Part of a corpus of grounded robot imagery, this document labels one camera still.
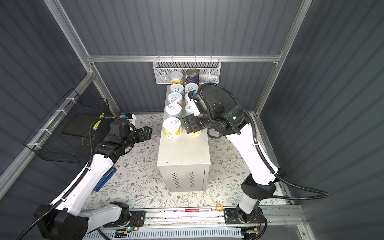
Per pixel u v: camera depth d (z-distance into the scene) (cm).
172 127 62
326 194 40
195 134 63
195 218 75
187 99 55
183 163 56
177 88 77
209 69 83
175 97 72
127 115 67
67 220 37
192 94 53
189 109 67
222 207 77
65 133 72
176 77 80
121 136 57
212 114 42
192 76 77
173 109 67
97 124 78
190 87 77
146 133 69
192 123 53
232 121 38
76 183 43
